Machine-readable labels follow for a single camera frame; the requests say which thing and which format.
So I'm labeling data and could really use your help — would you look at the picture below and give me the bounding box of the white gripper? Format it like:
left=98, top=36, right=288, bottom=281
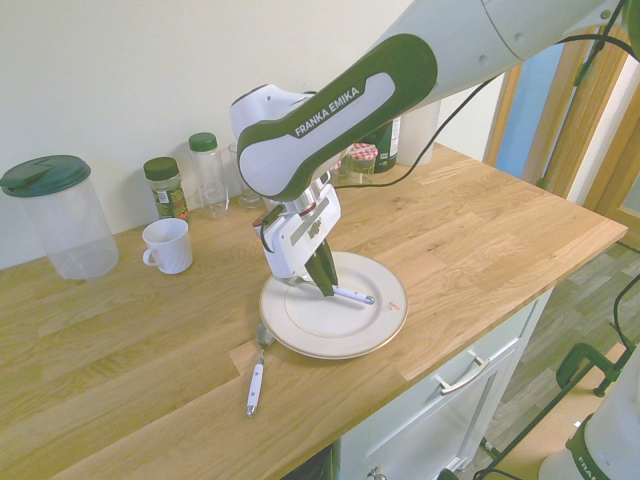
left=258, top=185, right=344, bottom=299

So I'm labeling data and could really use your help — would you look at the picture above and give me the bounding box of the fork with white handle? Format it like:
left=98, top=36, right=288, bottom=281
left=281, top=276, right=376, bottom=306

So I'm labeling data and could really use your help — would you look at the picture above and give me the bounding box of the white plate with gold rim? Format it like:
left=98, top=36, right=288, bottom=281
left=258, top=251, right=409, bottom=360

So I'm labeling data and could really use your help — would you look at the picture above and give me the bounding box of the clear drinking glass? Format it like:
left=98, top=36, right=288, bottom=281
left=228, top=141, right=267, bottom=210

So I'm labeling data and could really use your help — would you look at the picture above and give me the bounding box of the jar with red checked lid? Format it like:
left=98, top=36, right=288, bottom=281
left=345, top=142, right=379, bottom=188

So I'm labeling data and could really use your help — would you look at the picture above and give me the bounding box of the dark green tin can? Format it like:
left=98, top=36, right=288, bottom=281
left=372, top=114, right=403, bottom=175

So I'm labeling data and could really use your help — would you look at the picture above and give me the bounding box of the clear bottle with green lid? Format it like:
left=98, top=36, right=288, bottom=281
left=188, top=132, right=231, bottom=221

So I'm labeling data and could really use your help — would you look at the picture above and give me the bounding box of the white ceramic mug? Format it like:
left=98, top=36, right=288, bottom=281
left=142, top=217, right=195, bottom=276

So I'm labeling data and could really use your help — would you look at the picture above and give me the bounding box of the white cylindrical container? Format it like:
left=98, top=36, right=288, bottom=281
left=394, top=97, right=443, bottom=168

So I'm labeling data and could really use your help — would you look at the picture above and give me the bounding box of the spice jar with green lid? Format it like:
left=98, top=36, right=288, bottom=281
left=143, top=156, right=193, bottom=225

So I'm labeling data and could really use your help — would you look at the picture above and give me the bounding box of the pale blue kitchen cabinet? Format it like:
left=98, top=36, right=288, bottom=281
left=338, top=288, right=555, bottom=480

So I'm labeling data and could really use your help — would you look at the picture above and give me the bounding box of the clear pitcher with green lid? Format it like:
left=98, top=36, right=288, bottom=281
left=0, top=154, right=121, bottom=281

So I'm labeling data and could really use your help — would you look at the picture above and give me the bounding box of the green metal clamp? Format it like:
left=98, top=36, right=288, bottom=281
left=554, top=342, right=629, bottom=397

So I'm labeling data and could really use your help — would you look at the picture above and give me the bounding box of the spoon with white handle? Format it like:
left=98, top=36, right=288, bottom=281
left=244, top=322, right=275, bottom=419

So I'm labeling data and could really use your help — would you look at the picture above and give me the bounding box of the silver cabinet drawer handle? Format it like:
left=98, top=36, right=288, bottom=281
left=433, top=355, right=489, bottom=397

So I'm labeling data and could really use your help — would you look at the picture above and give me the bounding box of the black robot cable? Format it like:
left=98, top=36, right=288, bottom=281
left=333, top=0, right=640, bottom=190

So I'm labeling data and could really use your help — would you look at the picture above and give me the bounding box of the wooden door frame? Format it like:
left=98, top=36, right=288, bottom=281
left=482, top=24, right=640, bottom=217

